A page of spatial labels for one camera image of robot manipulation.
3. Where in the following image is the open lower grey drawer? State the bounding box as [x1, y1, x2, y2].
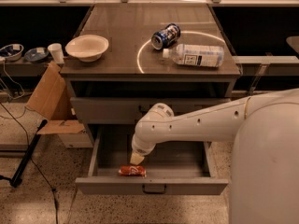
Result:
[76, 125, 228, 195]

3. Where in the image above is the black floor cable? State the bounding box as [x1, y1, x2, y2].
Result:
[0, 101, 60, 224]

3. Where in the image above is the blue soda can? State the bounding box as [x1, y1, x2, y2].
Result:
[151, 23, 180, 50]

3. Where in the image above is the white paper cup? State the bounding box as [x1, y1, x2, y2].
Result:
[48, 43, 64, 63]

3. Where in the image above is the upper grey drawer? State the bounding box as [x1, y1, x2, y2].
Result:
[71, 97, 229, 124]

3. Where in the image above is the brown cardboard box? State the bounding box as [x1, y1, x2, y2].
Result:
[26, 62, 93, 148]

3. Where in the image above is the clear plastic water bottle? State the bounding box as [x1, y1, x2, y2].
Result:
[163, 44, 224, 68]

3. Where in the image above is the grey drawer cabinet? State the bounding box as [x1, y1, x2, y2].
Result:
[61, 4, 240, 139]

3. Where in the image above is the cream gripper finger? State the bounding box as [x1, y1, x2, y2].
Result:
[130, 152, 145, 165]

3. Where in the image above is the white bowl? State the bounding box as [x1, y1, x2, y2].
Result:
[65, 35, 109, 63]

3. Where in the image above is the black left stand leg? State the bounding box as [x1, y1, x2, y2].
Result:
[9, 119, 48, 188]

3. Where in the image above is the blue bowl near cup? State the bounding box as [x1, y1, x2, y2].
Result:
[24, 47, 50, 63]

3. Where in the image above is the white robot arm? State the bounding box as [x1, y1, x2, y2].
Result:
[131, 89, 299, 224]

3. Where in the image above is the blue bowl far left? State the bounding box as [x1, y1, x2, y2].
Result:
[0, 44, 23, 62]

